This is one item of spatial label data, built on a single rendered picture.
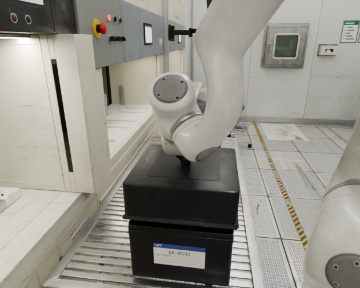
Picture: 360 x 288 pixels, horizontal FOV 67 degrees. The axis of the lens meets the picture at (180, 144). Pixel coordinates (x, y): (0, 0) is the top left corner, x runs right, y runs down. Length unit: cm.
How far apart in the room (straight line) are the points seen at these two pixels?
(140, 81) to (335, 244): 212
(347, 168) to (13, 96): 95
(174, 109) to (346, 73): 496
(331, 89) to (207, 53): 491
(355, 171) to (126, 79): 209
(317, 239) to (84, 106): 75
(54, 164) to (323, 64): 468
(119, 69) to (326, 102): 383
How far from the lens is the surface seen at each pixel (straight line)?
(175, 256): 78
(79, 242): 101
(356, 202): 44
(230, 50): 44
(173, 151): 67
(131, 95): 240
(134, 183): 68
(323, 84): 525
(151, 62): 232
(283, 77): 505
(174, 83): 49
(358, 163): 49
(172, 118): 48
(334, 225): 40
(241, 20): 43
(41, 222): 95
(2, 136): 113
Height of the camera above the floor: 138
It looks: 21 degrees down
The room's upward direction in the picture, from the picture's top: straight up
